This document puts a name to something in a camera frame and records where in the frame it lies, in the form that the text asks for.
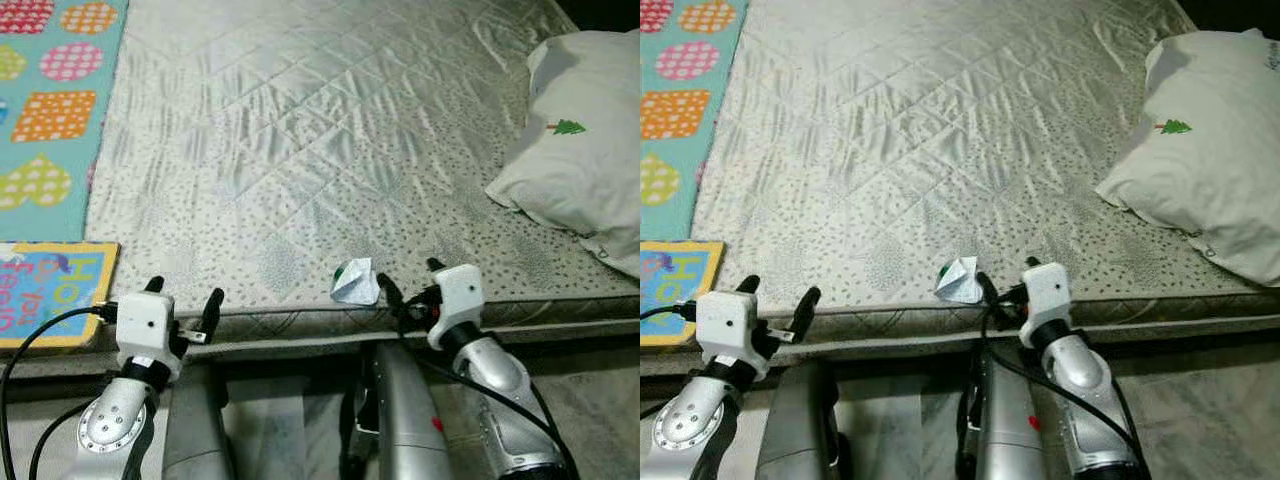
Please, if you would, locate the white paper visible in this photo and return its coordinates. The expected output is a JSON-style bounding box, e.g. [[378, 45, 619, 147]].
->
[[330, 257, 382, 306], [935, 255, 987, 304]]

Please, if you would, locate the yellow bordered children's book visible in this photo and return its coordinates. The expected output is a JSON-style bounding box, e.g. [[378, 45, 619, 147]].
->
[[640, 240, 726, 347], [0, 240, 121, 350]]

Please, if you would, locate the cream pillow with tree print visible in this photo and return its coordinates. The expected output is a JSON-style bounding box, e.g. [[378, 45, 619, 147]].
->
[[1095, 28, 1280, 290], [485, 30, 641, 280]]

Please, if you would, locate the grey left robot leg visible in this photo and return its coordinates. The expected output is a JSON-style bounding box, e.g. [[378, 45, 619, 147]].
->
[[755, 360, 852, 480], [160, 362, 237, 480]]

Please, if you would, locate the grey robot leg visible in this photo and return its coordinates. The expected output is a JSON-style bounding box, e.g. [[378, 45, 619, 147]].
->
[[755, 360, 852, 480], [340, 340, 457, 480], [160, 362, 237, 480], [955, 345, 1052, 480]]

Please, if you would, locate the grey right robot leg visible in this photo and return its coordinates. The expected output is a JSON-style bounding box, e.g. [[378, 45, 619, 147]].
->
[[340, 340, 457, 480], [955, 345, 1052, 480]]

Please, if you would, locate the grey quilted mattress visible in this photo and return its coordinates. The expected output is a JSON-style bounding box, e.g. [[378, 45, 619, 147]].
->
[[640, 0, 1280, 377], [0, 0, 641, 379]]

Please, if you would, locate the teal blanket with coloured shapes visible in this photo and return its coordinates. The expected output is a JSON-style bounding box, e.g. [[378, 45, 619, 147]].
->
[[640, 0, 750, 242], [0, 0, 131, 244]]

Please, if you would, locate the black tufted headboard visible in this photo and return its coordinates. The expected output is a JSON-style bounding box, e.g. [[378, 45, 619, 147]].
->
[[1175, 0, 1280, 42], [555, 0, 641, 34]]

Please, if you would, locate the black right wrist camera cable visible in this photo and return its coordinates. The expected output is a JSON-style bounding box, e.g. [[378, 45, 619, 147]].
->
[[980, 300, 1153, 477], [395, 300, 583, 480]]

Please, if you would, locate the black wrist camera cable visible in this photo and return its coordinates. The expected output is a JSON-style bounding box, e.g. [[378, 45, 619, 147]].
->
[[395, 300, 583, 480], [980, 300, 1153, 477], [0, 305, 119, 480], [640, 300, 699, 324]]

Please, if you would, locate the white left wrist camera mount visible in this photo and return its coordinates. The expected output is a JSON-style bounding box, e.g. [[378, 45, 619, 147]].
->
[[695, 290, 759, 359], [115, 292, 179, 359]]

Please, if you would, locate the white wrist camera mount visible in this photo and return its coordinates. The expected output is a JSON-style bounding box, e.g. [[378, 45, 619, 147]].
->
[[1020, 262, 1074, 347], [115, 292, 179, 359], [432, 263, 487, 351], [695, 290, 759, 359]]

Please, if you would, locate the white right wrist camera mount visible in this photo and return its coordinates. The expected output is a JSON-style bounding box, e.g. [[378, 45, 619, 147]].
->
[[1020, 262, 1074, 347], [432, 263, 487, 351]]

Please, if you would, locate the black left wrist camera cable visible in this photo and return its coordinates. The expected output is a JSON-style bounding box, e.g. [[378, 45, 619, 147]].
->
[[640, 300, 699, 324], [0, 305, 119, 480]]

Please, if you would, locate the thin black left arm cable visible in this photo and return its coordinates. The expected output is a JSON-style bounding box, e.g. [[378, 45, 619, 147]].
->
[[28, 398, 103, 480], [640, 394, 693, 443]]

